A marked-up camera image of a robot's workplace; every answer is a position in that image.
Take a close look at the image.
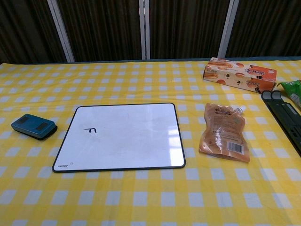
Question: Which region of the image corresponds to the orange printed cardboard box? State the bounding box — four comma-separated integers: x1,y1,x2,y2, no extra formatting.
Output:
202,57,277,93

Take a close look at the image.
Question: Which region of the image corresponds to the white board with black frame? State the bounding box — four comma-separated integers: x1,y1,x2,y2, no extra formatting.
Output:
52,102,186,174

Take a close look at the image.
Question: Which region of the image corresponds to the orange spouted refill pouch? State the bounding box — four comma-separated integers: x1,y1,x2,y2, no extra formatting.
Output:
198,102,251,163

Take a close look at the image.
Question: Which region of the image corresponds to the yellow checkered tablecloth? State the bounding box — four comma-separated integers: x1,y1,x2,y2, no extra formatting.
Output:
0,56,301,226

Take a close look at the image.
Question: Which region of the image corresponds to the blue whiteboard eraser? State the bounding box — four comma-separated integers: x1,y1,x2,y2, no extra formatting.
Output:
10,113,58,141

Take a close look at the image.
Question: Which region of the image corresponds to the black folding stand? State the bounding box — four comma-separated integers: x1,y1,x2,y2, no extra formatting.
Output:
261,90,301,157

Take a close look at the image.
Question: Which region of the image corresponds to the white frame post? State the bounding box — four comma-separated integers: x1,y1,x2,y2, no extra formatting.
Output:
138,0,151,60
47,0,76,63
217,0,240,59

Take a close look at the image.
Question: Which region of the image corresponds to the green snack bag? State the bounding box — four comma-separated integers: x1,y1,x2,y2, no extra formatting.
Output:
277,80,301,108

